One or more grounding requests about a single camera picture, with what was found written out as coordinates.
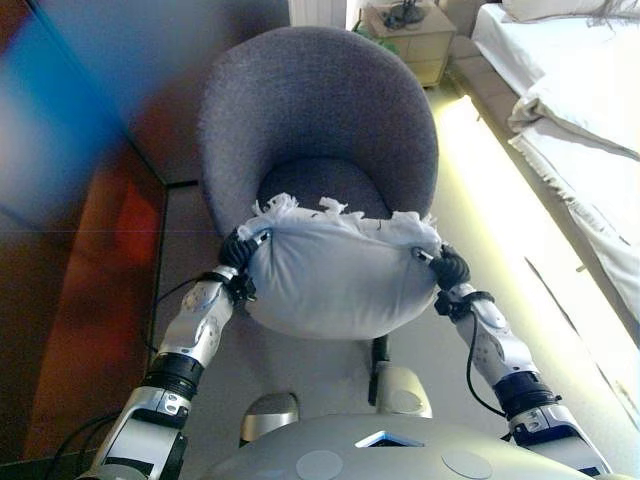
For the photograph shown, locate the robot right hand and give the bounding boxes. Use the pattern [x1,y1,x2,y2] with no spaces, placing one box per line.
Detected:
[412,244,472,291]

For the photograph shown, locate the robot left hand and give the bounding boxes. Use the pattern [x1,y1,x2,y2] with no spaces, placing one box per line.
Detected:
[218,227,274,281]

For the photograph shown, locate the white fringed cushion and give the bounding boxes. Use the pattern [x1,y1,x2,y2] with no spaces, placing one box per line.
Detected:
[237,194,444,341]

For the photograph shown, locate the glowing bed base light strip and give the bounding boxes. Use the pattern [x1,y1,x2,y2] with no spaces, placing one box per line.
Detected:
[433,93,640,406]

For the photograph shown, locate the silver robot right leg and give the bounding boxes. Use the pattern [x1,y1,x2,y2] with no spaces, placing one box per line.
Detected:
[367,337,434,420]

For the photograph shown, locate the silver robot leg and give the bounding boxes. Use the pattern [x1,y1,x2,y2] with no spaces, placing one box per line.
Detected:
[367,337,434,420]
[239,392,301,447]

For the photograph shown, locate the silver robot left leg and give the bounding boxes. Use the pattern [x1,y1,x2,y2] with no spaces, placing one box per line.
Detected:
[239,392,301,447]

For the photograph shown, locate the glossy dark cabinet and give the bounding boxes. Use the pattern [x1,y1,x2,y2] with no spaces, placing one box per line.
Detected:
[0,0,204,464]

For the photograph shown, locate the grey fabric armchair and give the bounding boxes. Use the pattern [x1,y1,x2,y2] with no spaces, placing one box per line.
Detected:
[198,25,441,247]

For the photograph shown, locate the grey robot torso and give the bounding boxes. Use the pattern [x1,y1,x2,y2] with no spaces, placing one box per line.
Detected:
[199,414,640,480]

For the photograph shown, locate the bed with white duvet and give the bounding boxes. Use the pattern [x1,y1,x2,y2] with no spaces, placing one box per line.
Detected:
[471,0,640,347]

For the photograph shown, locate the light wooden nightstand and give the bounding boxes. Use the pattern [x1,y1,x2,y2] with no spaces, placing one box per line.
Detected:
[358,0,458,88]

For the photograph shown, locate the green leafy plant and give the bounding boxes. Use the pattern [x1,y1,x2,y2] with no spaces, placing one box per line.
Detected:
[351,24,402,57]

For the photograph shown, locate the white pleated curtain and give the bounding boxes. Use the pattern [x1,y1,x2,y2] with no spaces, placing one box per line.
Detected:
[288,0,347,29]

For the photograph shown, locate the white bed pillow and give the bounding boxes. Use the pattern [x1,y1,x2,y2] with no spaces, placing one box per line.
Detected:
[501,0,609,24]

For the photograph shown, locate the grey tasselled throw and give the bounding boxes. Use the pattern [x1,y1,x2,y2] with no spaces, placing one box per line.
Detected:
[583,0,627,32]

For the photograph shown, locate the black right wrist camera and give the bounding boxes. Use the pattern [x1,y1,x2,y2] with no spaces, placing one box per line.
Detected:
[433,289,459,319]

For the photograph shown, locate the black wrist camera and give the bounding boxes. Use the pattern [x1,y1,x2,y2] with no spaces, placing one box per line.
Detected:
[227,276,259,306]
[433,289,459,319]

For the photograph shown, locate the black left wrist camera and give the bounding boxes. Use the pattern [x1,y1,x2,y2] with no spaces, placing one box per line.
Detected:
[227,276,259,306]

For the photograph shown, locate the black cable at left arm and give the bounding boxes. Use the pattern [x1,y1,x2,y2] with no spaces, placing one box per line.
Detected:
[48,278,222,471]

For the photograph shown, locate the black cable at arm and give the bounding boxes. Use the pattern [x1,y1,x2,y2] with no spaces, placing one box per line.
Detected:
[465,299,510,420]
[48,278,222,471]

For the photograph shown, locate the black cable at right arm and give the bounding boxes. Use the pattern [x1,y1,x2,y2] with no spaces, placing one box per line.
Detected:
[465,299,510,420]

